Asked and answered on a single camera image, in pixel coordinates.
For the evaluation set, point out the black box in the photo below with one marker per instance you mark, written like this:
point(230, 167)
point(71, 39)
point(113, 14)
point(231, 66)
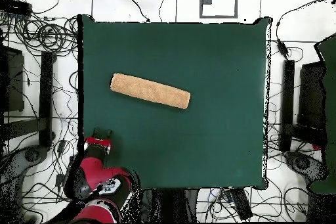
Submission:
point(312, 90)
point(13, 82)

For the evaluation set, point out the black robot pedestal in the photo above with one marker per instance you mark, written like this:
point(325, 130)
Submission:
point(173, 205)

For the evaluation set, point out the tan terry towel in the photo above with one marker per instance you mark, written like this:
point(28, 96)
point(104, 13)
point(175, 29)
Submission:
point(149, 90)

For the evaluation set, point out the black power strip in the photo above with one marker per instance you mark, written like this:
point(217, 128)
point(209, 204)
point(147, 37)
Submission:
point(240, 203)
point(15, 7)

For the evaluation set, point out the dark green table cloth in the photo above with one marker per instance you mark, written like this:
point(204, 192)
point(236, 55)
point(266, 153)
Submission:
point(183, 155)

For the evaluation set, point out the black power adapter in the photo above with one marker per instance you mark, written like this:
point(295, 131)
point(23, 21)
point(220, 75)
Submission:
point(59, 180)
point(61, 147)
point(282, 50)

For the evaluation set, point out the dark grey stand base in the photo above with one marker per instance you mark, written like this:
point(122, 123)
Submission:
point(302, 163)
point(31, 155)

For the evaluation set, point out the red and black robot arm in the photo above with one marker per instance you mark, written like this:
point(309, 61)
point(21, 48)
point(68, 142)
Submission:
point(92, 168)

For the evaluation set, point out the black stand leg frame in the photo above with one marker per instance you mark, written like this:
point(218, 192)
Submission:
point(288, 90)
point(46, 90)

